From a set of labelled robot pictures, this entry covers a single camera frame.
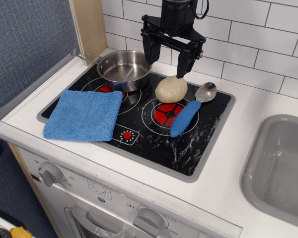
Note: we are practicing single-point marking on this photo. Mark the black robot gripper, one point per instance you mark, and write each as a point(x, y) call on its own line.
point(174, 29)

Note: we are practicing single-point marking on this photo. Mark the silver metal pot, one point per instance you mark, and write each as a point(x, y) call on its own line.
point(125, 70)

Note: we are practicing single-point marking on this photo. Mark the blue rag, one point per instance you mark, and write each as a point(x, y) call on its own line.
point(84, 116)

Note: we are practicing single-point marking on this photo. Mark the beige toy potato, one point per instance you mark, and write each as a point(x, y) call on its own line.
point(171, 89)

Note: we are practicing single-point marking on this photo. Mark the grey sink basin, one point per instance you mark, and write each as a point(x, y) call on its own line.
point(270, 177)

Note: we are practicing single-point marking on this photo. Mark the grey left oven knob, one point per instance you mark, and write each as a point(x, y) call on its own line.
point(50, 173)

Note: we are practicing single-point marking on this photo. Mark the grey oven knob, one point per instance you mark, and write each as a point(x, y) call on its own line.
point(149, 222)
point(50, 173)

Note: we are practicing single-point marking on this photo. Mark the grey right oven knob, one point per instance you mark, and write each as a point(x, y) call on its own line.
point(149, 222)

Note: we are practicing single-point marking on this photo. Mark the white toy oven door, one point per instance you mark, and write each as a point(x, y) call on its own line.
point(98, 224)

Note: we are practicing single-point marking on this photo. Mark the yellow object at corner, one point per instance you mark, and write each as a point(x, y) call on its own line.
point(20, 232)

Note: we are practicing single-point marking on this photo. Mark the spoon with blue handle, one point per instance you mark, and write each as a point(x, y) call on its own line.
point(205, 93)

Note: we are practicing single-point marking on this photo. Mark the wooden side post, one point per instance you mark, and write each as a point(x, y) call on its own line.
point(89, 25)

